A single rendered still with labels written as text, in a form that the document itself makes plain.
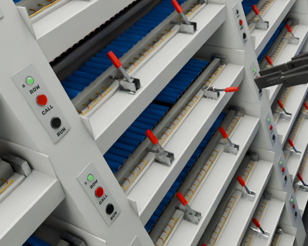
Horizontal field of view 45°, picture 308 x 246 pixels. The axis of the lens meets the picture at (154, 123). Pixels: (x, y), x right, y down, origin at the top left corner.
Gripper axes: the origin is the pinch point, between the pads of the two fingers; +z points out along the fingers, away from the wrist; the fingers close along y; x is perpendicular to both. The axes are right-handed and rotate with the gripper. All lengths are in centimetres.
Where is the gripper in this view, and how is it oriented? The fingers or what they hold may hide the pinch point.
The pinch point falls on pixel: (271, 76)
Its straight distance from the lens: 92.9
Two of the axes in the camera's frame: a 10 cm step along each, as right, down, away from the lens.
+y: 5.0, -6.0, 6.3
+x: -5.3, -7.9, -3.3
